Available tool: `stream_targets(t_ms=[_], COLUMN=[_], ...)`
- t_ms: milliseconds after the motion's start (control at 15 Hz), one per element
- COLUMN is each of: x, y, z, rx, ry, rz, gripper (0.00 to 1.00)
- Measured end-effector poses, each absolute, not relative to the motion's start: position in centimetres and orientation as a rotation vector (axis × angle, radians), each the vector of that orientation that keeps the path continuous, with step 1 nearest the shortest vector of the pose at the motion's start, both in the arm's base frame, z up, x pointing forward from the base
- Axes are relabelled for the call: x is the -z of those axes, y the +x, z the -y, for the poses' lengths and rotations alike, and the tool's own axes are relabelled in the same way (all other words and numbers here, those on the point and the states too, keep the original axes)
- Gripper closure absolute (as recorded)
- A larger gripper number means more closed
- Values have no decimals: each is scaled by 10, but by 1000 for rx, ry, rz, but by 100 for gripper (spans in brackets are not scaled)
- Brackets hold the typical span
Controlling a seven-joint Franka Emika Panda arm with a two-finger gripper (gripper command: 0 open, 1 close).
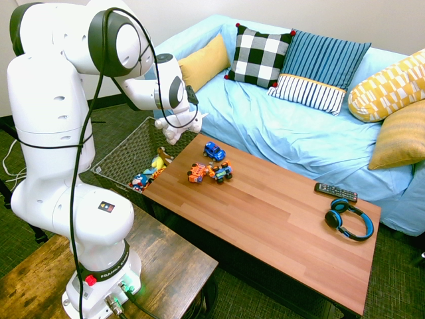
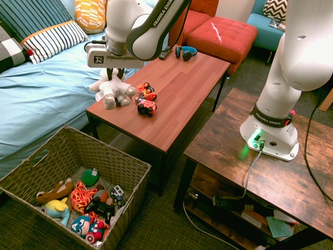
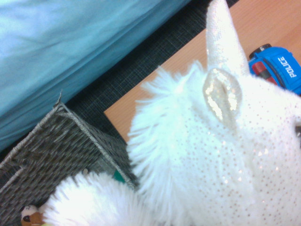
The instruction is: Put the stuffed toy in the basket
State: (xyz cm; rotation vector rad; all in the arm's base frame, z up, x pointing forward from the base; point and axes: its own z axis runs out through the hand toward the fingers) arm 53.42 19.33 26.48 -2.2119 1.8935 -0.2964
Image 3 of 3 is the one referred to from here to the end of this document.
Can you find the white sparkly unicorn plush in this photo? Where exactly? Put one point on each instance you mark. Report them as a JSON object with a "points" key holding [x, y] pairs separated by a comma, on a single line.
{"points": [[200, 153]]}

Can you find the green toy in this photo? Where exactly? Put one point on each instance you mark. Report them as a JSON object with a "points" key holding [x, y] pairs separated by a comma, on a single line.
{"points": [[118, 177]]}

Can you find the grey woven wicker basket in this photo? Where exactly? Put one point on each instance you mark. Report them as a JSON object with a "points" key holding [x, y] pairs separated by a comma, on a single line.
{"points": [[58, 146]]}

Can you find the blue police toy car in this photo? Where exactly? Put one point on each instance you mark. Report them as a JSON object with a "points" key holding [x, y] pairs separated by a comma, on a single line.
{"points": [[282, 68]]}

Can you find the brown and white plush toy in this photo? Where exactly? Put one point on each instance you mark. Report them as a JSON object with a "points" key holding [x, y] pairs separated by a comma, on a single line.
{"points": [[35, 217]]}

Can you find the light blue bed sheet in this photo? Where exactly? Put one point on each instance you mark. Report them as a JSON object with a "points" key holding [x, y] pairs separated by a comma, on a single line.
{"points": [[58, 47]]}

